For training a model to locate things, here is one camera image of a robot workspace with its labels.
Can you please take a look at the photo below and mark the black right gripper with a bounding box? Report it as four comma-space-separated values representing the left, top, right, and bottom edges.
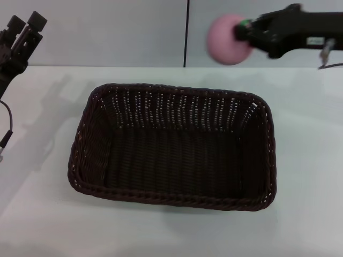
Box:
234, 3, 343, 60

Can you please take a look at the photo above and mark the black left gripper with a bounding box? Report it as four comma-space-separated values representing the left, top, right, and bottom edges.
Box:
0, 11, 49, 100

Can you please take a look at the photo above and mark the pink peach-shaped bun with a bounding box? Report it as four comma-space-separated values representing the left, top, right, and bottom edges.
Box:
206, 14, 254, 66

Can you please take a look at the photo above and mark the dark brown woven basket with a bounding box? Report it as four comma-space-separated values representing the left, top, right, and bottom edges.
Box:
68, 82, 277, 213

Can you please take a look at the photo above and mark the thin right gripper cable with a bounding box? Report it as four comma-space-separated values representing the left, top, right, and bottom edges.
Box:
317, 38, 343, 71

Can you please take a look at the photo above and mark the thin gripper cable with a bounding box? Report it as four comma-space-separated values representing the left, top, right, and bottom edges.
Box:
317, 38, 343, 71
0, 100, 14, 163

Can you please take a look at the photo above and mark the thin left gripper cable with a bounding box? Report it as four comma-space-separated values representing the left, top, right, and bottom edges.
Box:
0, 100, 14, 163

